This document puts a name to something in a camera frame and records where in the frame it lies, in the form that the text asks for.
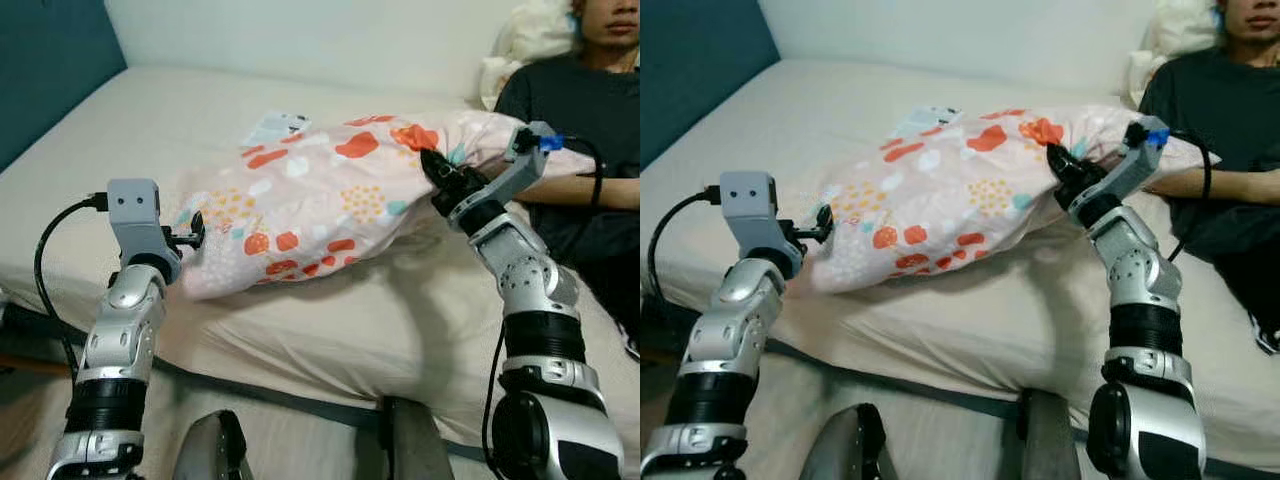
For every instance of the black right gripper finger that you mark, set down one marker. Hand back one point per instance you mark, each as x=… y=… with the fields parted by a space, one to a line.
x=1060 y=160
x=436 y=165

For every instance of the pink floral pillow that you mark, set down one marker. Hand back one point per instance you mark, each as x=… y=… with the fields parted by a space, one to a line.
x=330 y=205
x=960 y=200

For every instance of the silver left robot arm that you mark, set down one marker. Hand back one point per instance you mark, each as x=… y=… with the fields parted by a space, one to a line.
x=725 y=330
x=120 y=330

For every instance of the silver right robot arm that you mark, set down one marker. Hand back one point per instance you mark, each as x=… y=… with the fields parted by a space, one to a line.
x=540 y=310
x=1145 y=310

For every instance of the white fluffy pillow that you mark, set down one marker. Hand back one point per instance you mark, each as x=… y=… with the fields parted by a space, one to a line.
x=525 y=45
x=1175 y=40

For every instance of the person in dark shirt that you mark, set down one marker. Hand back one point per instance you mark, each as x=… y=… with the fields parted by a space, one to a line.
x=585 y=100
x=1225 y=100

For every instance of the white bed mattress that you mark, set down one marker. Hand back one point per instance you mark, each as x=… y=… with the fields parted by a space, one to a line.
x=330 y=340
x=960 y=340

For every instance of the blue padded headboard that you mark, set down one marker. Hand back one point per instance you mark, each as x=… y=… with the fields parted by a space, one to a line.
x=695 y=70
x=45 y=70

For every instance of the grey right robot leg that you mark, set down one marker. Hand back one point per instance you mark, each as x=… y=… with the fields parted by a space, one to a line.
x=415 y=445
x=1050 y=440

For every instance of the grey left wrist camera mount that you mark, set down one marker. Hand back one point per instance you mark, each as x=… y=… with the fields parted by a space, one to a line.
x=135 y=215
x=750 y=205

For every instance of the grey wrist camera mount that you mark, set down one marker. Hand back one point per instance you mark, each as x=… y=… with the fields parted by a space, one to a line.
x=750 y=205
x=135 y=215
x=1135 y=165
x=520 y=165

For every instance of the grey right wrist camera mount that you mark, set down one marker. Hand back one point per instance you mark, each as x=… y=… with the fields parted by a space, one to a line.
x=1135 y=165
x=520 y=165

